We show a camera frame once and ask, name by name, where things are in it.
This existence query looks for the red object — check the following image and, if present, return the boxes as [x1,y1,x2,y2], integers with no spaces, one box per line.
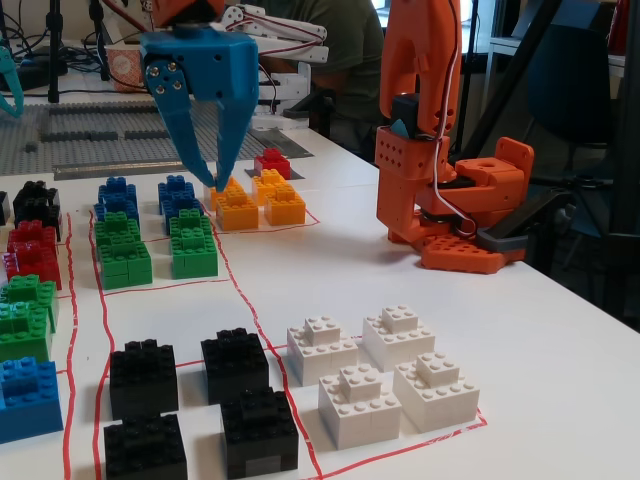
[607,0,632,55]

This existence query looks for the white red arm cable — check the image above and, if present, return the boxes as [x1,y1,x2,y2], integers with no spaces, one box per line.
[431,0,479,240]

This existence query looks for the blue lego block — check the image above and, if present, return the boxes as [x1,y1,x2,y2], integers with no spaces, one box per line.
[158,174,196,202]
[159,191,205,235]
[98,177,138,205]
[0,355,65,445]
[93,194,141,224]

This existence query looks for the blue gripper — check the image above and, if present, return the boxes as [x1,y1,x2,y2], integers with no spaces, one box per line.
[138,22,260,192]

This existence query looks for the red tape lines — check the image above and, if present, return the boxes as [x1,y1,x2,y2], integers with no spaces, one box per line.
[0,207,489,480]

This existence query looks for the white lego block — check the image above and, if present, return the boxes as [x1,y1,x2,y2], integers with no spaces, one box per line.
[318,363,404,450]
[393,351,481,434]
[286,314,360,387]
[362,305,436,374]

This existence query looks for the yellow lego block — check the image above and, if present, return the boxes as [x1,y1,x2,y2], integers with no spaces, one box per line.
[214,187,260,233]
[251,168,288,206]
[263,184,307,227]
[204,174,246,211]

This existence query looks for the black lego block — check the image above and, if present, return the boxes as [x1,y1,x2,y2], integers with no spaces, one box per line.
[108,339,180,421]
[219,387,300,480]
[103,413,189,480]
[13,194,64,243]
[13,179,57,211]
[200,327,271,405]

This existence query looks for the red lego block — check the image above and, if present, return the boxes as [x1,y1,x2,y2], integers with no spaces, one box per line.
[4,238,64,291]
[253,148,292,180]
[8,219,57,249]

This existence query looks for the person in green shirt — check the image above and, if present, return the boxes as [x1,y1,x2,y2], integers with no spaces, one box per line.
[259,0,387,151]

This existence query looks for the black stand pole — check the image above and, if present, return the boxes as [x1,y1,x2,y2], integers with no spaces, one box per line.
[88,0,110,82]
[45,0,65,105]

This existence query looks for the paper cup with pink print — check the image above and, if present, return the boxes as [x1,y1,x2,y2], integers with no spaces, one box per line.
[103,43,146,94]

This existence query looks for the long grey brick wall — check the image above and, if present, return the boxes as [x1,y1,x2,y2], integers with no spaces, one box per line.
[48,105,159,117]

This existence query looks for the grey black table clamp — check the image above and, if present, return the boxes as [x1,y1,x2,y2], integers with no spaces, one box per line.
[473,188,576,264]

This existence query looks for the silver duct tape strip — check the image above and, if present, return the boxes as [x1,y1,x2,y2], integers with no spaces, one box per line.
[248,127,315,159]
[53,160,189,181]

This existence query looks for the black vertical column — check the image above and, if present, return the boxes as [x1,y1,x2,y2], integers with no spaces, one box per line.
[602,0,640,326]

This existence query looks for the slanted black pole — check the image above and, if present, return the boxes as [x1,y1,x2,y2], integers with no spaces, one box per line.
[457,0,564,161]

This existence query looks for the green lego block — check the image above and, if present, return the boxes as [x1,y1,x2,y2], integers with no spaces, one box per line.
[2,273,60,334]
[168,209,215,244]
[93,212,142,249]
[170,228,220,280]
[97,234,153,290]
[0,301,54,364]

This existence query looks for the dark blue chair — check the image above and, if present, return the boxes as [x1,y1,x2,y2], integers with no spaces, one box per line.
[524,19,619,166]

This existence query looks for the teal printed gripper claw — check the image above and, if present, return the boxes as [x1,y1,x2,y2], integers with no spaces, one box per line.
[0,38,25,120]

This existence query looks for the grey lego baseplate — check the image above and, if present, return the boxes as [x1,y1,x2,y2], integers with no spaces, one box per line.
[0,102,315,177]

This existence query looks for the black box device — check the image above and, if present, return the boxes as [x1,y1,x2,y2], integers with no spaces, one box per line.
[19,47,69,92]

